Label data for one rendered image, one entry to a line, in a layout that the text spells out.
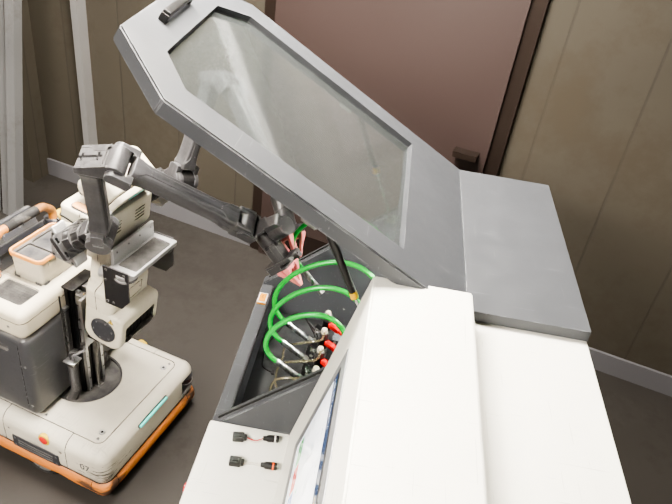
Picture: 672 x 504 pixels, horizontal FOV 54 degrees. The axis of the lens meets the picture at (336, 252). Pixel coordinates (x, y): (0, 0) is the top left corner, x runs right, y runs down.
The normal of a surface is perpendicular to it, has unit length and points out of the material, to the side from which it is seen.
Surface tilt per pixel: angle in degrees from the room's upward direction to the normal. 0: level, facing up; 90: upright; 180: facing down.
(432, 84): 90
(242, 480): 0
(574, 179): 90
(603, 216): 90
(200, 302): 0
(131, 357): 0
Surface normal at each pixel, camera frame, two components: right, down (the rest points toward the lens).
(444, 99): -0.39, 0.48
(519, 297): 0.12, -0.81
